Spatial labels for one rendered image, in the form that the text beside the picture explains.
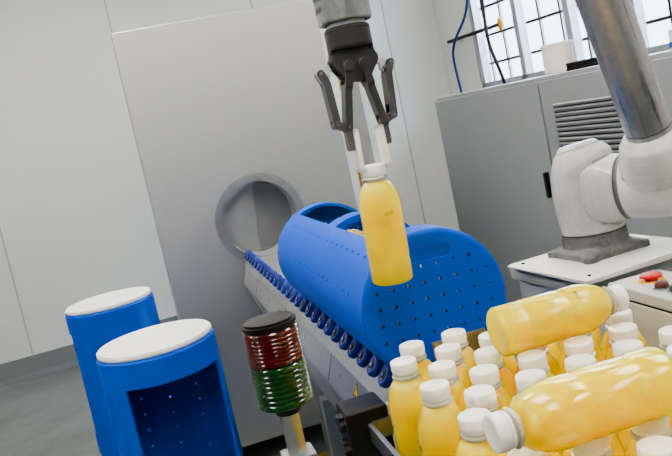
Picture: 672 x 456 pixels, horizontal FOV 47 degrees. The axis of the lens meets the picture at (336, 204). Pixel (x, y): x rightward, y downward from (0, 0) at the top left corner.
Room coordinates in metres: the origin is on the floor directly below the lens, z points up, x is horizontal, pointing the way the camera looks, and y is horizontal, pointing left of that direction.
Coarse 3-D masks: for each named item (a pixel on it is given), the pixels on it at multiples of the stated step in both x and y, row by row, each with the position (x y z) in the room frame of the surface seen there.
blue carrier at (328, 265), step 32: (288, 224) 2.17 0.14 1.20; (320, 224) 1.88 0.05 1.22; (352, 224) 2.25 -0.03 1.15; (288, 256) 2.03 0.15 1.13; (320, 256) 1.71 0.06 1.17; (352, 256) 1.50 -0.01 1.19; (416, 256) 1.38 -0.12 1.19; (448, 256) 1.39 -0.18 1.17; (480, 256) 1.41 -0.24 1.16; (320, 288) 1.67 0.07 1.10; (352, 288) 1.43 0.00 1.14; (384, 288) 1.36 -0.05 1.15; (416, 288) 1.38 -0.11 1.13; (448, 288) 1.39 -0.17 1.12; (480, 288) 1.40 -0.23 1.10; (352, 320) 1.43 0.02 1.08; (384, 320) 1.36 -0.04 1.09; (416, 320) 1.37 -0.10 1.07; (448, 320) 1.39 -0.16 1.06; (480, 320) 1.40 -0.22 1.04; (384, 352) 1.36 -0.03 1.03
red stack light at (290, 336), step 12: (252, 336) 0.83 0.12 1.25; (264, 336) 0.83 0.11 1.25; (276, 336) 0.83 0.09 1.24; (288, 336) 0.83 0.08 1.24; (300, 336) 0.86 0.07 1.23; (252, 348) 0.83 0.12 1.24; (264, 348) 0.83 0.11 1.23; (276, 348) 0.83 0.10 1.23; (288, 348) 0.83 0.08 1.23; (300, 348) 0.85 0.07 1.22; (252, 360) 0.84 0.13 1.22; (264, 360) 0.83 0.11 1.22; (276, 360) 0.83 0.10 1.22; (288, 360) 0.83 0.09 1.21
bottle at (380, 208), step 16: (384, 176) 1.25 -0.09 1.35; (368, 192) 1.24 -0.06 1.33; (384, 192) 1.24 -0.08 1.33; (368, 208) 1.24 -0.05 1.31; (384, 208) 1.23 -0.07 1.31; (400, 208) 1.25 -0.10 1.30; (368, 224) 1.25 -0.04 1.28; (384, 224) 1.23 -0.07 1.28; (400, 224) 1.25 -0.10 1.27; (368, 240) 1.25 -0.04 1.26; (384, 240) 1.23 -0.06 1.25; (400, 240) 1.24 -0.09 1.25; (368, 256) 1.26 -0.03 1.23; (384, 256) 1.24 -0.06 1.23; (400, 256) 1.24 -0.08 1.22; (384, 272) 1.24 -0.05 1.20; (400, 272) 1.24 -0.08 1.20
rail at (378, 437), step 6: (372, 426) 1.17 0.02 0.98; (372, 432) 1.16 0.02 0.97; (378, 432) 1.14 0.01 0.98; (372, 438) 1.17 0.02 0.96; (378, 438) 1.13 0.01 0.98; (384, 438) 1.12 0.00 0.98; (378, 444) 1.14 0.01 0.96; (384, 444) 1.10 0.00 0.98; (390, 444) 1.09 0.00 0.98; (384, 450) 1.11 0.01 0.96; (390, 450) 1.07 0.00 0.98; (396, 450) 1.07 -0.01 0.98
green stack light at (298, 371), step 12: (300, 360) 0.84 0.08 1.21; (252, 372) 0.84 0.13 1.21; (264, 372) 0.83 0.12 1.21; (276, 372) 0.83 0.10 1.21; (288, 372) 0.83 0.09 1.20; (300, 372) 0.84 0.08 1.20; (264, 384) 0.83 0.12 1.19; (276, 384) 0.83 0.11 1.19; (288, 384) 0.83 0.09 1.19; (300, 384) 0.84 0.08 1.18; (264, 396) 0.83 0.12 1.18; (276, 396) 0.83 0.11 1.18; (288, 396) 0.83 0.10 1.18; (300, 396) 0.83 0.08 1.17; (312, 396) 0.85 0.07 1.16; (264, 408) 0.84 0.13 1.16; (276, 408) 0.83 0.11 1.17; (288, 408) 0.83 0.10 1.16
